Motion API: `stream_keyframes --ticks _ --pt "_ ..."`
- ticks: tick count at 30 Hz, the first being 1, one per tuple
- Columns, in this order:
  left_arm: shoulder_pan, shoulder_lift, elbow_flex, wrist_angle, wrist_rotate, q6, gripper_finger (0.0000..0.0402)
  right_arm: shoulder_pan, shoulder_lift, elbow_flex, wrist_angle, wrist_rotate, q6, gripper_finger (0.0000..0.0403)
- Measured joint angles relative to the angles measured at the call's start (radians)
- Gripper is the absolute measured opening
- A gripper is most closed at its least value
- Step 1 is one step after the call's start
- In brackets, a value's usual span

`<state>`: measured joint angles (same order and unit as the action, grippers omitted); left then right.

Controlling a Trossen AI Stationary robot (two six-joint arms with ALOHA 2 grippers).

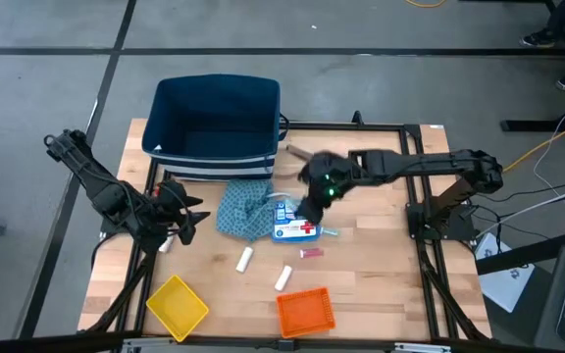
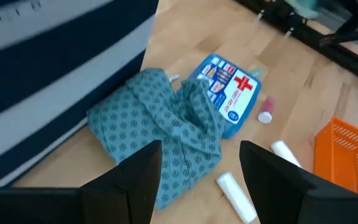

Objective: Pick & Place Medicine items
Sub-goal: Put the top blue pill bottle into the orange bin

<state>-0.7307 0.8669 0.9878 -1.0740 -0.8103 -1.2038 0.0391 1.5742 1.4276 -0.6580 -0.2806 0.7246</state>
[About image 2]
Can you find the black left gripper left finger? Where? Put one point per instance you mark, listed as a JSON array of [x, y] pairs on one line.
[[120, 193]]

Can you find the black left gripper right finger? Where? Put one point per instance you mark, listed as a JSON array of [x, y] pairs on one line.
[[284, 196]]

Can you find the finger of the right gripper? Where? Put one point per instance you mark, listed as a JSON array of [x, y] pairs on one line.
[[291, 30], [259, 15]]

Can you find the teal background object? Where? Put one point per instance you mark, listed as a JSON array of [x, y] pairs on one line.
[[303, 7]]

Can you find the white gauze roll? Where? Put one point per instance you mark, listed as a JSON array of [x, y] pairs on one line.
[[235, 194], [283, 151]]

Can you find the orange plastic basket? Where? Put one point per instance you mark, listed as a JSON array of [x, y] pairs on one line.
[[331, 155]]

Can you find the blue first aid kit box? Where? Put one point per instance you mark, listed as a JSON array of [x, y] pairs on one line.
[[238, 93]]

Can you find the teal patterned cloth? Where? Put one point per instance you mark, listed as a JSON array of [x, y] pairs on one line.
[[166, 124]]

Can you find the small white item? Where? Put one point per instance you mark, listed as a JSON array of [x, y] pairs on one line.
[[173, 77]]

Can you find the navy and white striped backdrop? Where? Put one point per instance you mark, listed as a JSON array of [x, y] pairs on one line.
[[42, 77]]

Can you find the black frame strut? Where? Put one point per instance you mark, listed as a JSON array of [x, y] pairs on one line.
[[350, 35]]

